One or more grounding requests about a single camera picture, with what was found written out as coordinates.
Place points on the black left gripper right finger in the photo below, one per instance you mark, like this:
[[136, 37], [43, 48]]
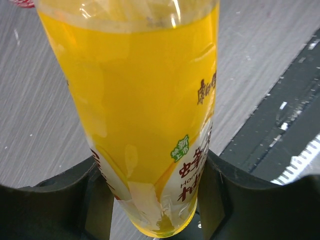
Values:
[[235, 205]]

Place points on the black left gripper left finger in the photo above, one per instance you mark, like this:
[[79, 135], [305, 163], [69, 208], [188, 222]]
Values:
[[73, 205]]

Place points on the yellow juice bottle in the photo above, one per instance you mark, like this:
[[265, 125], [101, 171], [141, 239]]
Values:
[[142, 75]]

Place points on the red bottle cap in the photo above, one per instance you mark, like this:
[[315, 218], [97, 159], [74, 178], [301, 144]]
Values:
[[23, 3]]

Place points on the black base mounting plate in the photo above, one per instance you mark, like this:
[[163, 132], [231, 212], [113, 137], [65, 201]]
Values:
[[284, 122]]

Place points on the white slotted cable duct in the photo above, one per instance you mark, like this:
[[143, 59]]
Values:
[[298, 164]]

